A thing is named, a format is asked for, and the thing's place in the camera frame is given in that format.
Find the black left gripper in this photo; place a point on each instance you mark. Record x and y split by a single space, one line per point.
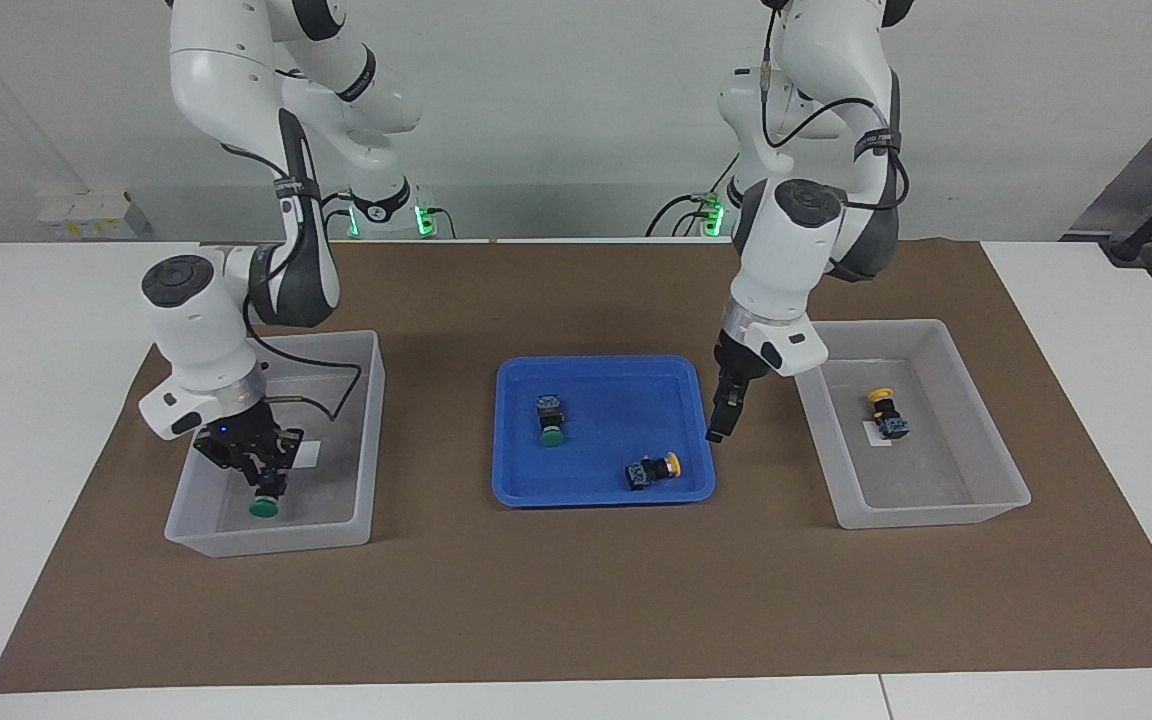
734 375

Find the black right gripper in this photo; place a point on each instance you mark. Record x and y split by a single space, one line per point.
251 435

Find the green push button switch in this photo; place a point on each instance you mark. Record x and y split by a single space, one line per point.
550 422
264 507

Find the yellow push button switch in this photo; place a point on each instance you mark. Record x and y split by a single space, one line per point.
651 472
888 415

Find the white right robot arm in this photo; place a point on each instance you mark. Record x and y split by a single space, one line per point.
201 320

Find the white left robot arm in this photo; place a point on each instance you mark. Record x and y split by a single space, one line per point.
786 260

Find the white paper label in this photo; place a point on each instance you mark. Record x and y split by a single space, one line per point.
869 432
311 455

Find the translucent plastic box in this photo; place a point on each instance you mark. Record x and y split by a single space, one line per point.
936 480
336 490

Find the blue plastic tray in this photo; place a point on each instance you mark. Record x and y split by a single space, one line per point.
616 420

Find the brown paper table mat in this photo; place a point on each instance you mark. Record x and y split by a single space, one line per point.
576 600

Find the white power strip box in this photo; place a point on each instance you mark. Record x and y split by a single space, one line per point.
86 215

